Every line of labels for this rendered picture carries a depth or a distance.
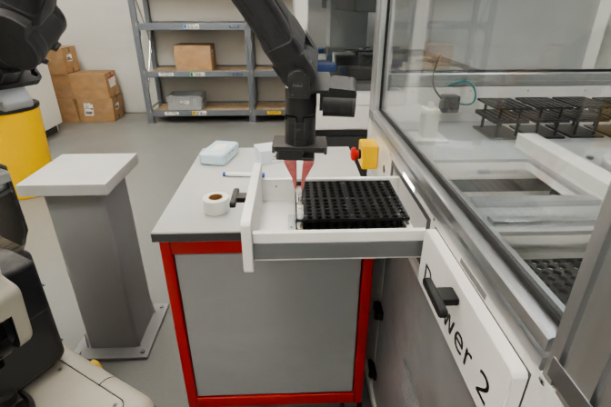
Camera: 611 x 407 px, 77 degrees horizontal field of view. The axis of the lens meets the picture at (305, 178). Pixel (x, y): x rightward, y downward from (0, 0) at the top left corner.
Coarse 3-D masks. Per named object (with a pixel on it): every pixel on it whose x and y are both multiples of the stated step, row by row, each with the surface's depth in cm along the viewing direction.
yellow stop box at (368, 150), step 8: (360, 144) 114; (368, 144) 111; (376, 144) 111; (360, 152) 113; (368, 152) 110; (376, 152) 110; (360, 160) 114; (368, 160) 111; (376, 160) 112; (368, 168) 112
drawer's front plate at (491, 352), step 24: (432, 240) 63; (432, 264) 63; (456, 264) 57; (456, 288) 54; (456, 312) 54; (480, 312) 48; (456, 336) 54; (480, 336) 47; (504, 336) 45; (456, 360) 54; (480, 360) 47; (504, 360) 42; (480, 384) 47; (504, 384) 42
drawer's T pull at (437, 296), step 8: (424, 280) 57; (432, 280) 57; (432, 288) 55; (440, 288) 55; (448, 288) 55; (432, 296) 54; (440, 296) 53; (448, 296) 53; (456, 296) 53; (440, 304) 52; (448, 304) 53; (456, 304) 53; (440, 312) 51
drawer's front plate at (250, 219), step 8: (256, 168) 90; (256, 176) 86; (256, 184) 83; (248, 192) 79; (256, 192) 81; (248, 200) 76; (256, 200) 81; (248, 208) 73; (256, 208) 81; (248, 216) 70; (256, 216) 81; (240, 224) 68; (248, 224) 68; (256, 224) 80; (248, 232) 69; (248, 240) 69; (248, 248) 70; (248, 256) 71; (248, 264) 72; (248, 272) 72
